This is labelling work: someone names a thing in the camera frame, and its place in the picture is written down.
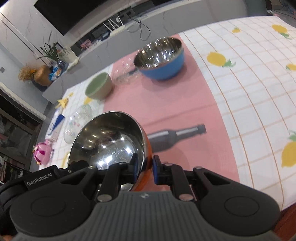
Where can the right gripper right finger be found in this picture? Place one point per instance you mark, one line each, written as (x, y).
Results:
(175, 177)

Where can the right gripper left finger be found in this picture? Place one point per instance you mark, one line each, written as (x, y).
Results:
(115, 176)

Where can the orange steel bowl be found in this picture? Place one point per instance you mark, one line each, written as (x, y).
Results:
(113, 137)

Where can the clear glass flower plate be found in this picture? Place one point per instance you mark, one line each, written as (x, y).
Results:
(76, 122)

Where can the green ceramic bowl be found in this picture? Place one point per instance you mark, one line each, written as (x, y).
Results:
(99, 87)

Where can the clear glass bowl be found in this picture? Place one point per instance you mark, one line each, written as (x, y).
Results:
(126, 73)

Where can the blue steel bowl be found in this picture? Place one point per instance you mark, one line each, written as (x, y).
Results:
(160, 59)

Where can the pink toy pot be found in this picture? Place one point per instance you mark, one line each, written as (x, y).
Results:
(42, 152)

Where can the pink restaurant placemat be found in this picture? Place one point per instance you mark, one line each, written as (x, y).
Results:
(181, 102)

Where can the white blue box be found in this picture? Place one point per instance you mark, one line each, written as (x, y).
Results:
(55, 126)

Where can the blue snack bag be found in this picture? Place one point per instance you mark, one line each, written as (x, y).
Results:
(55, 73)

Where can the dark blue vase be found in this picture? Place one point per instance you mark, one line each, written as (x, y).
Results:
(62, 64)

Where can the gold vase dried flowers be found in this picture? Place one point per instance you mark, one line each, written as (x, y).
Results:
(40, 75)

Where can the white potted plant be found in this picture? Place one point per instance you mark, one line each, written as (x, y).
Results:
(54, 51)

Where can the white wifi router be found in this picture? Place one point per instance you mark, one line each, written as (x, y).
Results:
(114, 25)

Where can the black television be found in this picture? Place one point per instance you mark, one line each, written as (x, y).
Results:
(64, 15)

